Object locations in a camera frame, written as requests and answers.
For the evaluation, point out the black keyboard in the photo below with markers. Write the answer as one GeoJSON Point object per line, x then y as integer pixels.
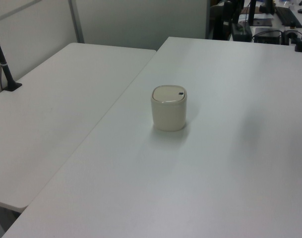
{"type": "Point", "coordinates": [288, 17]}

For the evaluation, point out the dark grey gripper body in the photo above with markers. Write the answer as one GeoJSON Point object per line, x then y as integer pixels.
{"type": "Point", "coordinates": [241, 27]}

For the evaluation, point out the dark robot arm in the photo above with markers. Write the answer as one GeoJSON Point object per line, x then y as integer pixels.
{"type": "Point", "coordinates": [227, 12]}

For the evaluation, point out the white side table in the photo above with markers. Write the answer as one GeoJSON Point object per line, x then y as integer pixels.
{"type": "Point", "coordinates": [54, 111]}

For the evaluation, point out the beige trash bin lid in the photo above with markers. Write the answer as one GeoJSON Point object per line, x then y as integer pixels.
{"type": "Point", "coordinates": [166, 94]}

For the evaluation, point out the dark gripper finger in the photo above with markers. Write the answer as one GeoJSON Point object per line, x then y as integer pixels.
{"type": "Point", "coordinates": [247, 37]}
{"type": "Point", "coordinates": [237, 37]}

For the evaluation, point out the black monitor stand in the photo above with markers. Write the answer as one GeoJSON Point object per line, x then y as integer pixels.
{"type": "Point", "coordinates": [252, 11]}

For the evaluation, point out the black electronics box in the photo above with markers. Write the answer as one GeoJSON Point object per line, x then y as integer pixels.
{"type": "Point", "coordinates": [267, 36]}

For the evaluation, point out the beige round trash bin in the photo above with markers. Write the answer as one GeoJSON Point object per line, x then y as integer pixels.
{"type": "Point", "coordinates": [168, 116]}

